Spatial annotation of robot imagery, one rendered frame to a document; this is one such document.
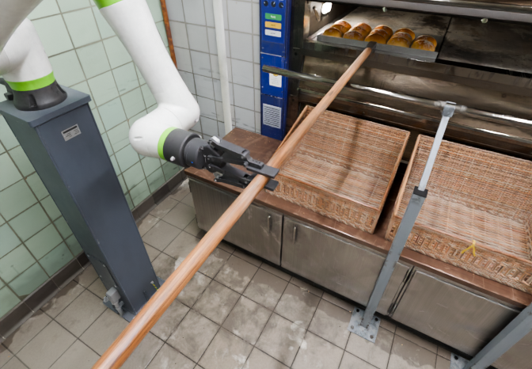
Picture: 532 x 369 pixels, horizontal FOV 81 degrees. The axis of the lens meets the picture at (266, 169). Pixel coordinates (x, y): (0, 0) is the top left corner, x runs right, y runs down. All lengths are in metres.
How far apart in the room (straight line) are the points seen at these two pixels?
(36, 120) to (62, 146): 0.12
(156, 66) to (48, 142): 0.47
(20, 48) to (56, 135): 0.26
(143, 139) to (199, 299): 1.25
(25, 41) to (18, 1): 0.33
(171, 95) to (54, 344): 1.52
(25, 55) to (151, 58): 0.39
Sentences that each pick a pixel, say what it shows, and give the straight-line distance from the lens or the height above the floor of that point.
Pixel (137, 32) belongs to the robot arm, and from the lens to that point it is 0.89.
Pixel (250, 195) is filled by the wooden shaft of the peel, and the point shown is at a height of 1.21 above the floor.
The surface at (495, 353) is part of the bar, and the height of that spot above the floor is 0.29.
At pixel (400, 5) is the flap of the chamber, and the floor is 1.41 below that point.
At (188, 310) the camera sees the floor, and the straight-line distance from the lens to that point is 1.91.
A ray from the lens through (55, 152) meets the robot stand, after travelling 1.22.
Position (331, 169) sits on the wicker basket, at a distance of 1.74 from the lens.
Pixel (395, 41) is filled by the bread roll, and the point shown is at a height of 1.22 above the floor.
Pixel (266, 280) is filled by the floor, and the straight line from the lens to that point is 1.95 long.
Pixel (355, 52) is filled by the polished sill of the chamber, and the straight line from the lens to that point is 1.61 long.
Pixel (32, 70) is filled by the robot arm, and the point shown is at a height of 1.32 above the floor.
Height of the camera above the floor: 1.67
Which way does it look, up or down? 39 degrees down
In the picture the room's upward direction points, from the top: straight up
